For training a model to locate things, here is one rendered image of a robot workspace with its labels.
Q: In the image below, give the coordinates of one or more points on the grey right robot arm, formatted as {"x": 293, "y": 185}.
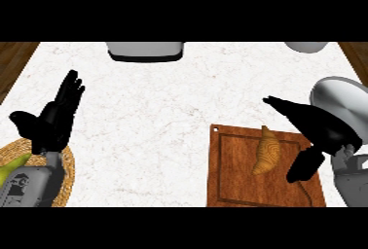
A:
{"x": 351, "y": 176}

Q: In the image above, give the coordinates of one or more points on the grey metal pan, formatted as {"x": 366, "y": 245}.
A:
{"x": 342, "y": 100}

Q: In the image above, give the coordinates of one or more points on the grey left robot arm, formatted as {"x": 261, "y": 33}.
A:
{"x": 33, "y": 183}

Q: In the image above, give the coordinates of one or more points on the round wicker placemat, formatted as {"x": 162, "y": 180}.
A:
{"x": 60, "y": 175}

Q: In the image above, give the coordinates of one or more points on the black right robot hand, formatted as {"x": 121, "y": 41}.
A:
{"x": 323, "y": 124}

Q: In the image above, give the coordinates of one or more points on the brown wooden cutting board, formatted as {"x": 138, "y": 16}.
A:
{"x": 254, "y": 175}

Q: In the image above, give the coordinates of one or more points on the yellow-green pear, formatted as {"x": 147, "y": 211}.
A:
{"x": 11, "y": 169}

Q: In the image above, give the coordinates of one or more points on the pale grey rounded object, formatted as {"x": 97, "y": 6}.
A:
{"x": 307, "y": 46}

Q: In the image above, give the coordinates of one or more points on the golden brown croissant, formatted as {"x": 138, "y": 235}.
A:
{"x": 267, "y": 151}

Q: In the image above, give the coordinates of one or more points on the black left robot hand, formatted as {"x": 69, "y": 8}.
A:
{"x": 51, "y": 124}

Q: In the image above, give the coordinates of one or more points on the grey appliance with black base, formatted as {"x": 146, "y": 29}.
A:
{"x": 146, "y": 50}

